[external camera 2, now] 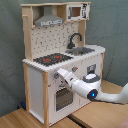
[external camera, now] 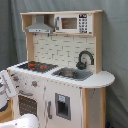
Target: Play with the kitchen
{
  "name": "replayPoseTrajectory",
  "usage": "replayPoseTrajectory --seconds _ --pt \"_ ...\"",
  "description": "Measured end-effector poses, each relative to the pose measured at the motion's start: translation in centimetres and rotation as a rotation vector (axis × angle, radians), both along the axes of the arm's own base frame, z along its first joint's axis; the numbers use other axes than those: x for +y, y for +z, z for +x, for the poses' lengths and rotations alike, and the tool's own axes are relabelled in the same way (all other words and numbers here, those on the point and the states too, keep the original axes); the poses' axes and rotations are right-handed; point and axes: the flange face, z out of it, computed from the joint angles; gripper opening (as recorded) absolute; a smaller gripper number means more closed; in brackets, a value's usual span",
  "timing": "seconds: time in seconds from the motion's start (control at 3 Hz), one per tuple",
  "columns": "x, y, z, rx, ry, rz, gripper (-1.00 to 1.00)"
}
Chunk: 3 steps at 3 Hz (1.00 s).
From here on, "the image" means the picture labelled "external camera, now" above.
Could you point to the white toy microwave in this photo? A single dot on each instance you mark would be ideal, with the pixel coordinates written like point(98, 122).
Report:
point(74, 23)

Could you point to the black toy faucet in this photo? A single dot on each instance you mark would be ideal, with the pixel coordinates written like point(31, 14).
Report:
point(82, 64)

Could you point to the grey toy sink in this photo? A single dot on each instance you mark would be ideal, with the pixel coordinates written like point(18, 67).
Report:
point(73, 74)

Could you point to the grey ice dispenser panel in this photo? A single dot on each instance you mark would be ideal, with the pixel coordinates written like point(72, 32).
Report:
point(62, 103)

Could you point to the grey range hood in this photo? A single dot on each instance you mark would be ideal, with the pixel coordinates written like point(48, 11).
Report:
point(39, 26)

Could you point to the white oven door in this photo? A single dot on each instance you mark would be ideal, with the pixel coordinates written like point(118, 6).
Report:
point(30, 101)

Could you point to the right red oven knob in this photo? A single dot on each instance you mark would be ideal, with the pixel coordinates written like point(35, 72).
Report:
point(34, 83)

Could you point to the grey backdrop curtain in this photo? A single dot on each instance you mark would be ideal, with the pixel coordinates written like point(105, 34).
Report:
point(114, 43)

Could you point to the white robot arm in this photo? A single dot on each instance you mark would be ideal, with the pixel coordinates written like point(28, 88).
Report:
point(25, 121)

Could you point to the black toy stovetop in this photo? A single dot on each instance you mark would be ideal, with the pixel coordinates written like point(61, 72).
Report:
point(38, 66)

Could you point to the wooden toy kitchen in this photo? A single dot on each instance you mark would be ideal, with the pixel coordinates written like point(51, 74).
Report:
point(62, 49)

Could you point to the white cabinet door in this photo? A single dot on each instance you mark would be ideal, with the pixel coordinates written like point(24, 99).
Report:
point(74, 93)

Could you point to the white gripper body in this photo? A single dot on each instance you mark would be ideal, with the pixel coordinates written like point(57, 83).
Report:
point(9, 87)

